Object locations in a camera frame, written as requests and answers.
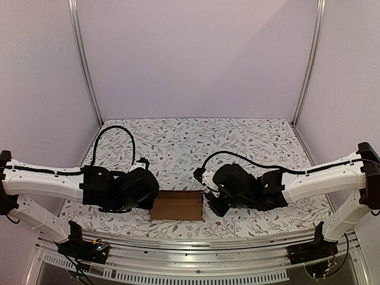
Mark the brown cardboard paper box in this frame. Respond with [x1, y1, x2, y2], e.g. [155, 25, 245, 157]
[150, 191, 203, 221]

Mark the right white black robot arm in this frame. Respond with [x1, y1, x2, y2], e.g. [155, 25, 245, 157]
[194, 142, 379, 259]

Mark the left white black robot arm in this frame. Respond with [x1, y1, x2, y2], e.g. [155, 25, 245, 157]
[1, 150, 159, 258]

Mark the floral patterned table mat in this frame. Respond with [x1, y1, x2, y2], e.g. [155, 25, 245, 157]
[59, 118, 332, 239]

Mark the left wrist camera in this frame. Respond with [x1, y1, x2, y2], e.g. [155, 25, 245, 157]
[129, 157, 150, 172]

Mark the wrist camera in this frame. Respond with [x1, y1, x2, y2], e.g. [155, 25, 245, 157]
[193, 167, 220, 198]
[129, 157, 150, 172]

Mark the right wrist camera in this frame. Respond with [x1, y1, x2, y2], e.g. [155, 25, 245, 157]
[193, 167, 220, 198]

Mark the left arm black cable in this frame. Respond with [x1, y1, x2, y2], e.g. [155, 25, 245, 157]
[90, 125, 137, 169]

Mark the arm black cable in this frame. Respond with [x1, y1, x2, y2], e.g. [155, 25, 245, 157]
[90, 125, 137, 169]
[203, 150, 362, 176]

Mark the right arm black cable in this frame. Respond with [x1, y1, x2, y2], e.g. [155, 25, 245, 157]
[203, 150, 362, 176]

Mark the aluminium front rail frame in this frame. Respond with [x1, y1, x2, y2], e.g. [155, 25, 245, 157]
[25, 228, 372, 285]

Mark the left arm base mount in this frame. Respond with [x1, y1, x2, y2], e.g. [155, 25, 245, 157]
[57, 235, 110, 264]

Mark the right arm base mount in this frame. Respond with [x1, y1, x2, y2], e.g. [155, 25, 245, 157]
[287, 238, 338, 265]

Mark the right aluminium corner post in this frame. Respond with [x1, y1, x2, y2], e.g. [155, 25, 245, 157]
[291, 0, 327, 128]

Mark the aluminium corner post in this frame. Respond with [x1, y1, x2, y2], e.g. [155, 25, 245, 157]
[291, 0, 327, 128]
[67, 0, 103, 126]

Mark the left aluminium corner post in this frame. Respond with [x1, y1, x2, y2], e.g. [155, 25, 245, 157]
[67, 0, 103, 126]

